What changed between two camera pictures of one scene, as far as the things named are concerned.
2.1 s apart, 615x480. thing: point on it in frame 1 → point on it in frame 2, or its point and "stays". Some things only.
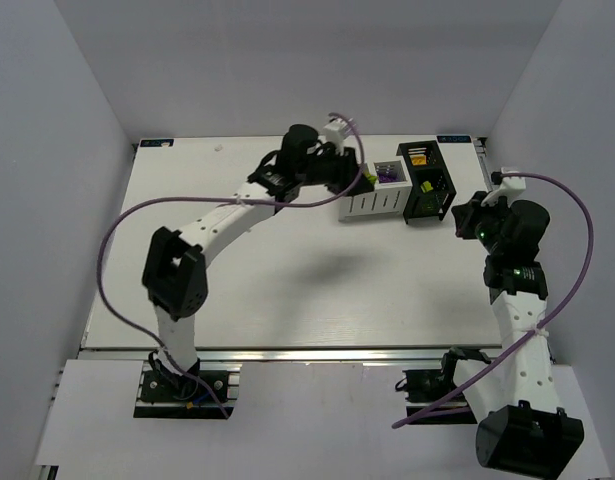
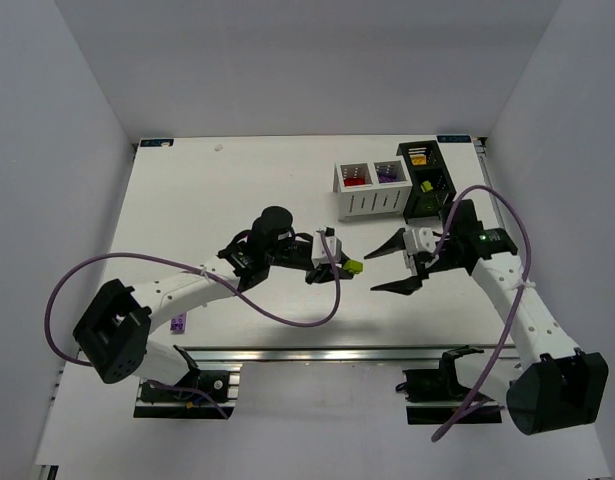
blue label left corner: [156, 143] stays
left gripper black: [347, 170] → [316, 273]
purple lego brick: [388, 177] stays
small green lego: [370, 177] → [353, 266]
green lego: [426, 186] stays
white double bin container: [390, 197] stays
